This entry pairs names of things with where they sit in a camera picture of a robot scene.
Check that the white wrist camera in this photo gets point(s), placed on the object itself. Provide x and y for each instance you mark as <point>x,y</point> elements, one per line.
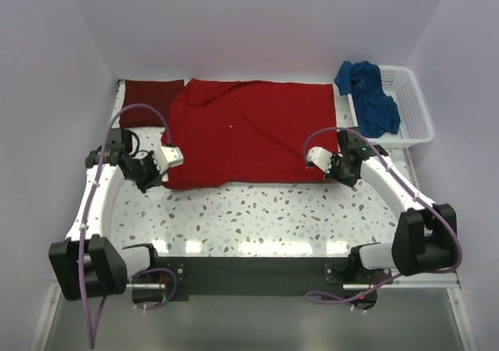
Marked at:
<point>320,158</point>
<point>166,157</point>

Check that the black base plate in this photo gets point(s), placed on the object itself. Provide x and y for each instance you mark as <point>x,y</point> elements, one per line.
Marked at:
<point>184,277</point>

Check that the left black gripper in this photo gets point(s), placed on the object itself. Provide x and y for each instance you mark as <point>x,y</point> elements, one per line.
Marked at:
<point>156,179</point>

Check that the aluminium rail frame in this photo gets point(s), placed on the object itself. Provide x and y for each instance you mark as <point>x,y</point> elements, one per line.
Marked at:
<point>420,312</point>

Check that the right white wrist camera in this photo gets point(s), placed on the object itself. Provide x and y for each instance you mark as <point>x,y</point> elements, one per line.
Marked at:
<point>320,158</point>

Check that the white plastic basket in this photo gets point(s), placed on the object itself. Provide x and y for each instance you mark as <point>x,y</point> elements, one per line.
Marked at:
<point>415,127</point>

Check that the red t shirt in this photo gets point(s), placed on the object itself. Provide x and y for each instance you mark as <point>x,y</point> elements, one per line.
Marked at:
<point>246,132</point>

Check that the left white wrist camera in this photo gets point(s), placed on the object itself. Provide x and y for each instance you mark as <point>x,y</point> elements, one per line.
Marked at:
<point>166,157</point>

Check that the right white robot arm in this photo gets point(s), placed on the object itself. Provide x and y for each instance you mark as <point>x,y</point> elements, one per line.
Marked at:
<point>425,239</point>

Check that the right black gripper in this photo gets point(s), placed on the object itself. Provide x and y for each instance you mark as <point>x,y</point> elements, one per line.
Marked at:
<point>352,182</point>

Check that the blue t shirt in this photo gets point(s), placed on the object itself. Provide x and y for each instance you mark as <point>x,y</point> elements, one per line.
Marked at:
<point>376,112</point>

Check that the folded dark red shirt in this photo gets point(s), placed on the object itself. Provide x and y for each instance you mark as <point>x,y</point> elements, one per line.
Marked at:
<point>157,94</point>

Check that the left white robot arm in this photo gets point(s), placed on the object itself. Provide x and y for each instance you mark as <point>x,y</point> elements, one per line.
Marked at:
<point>87,255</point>

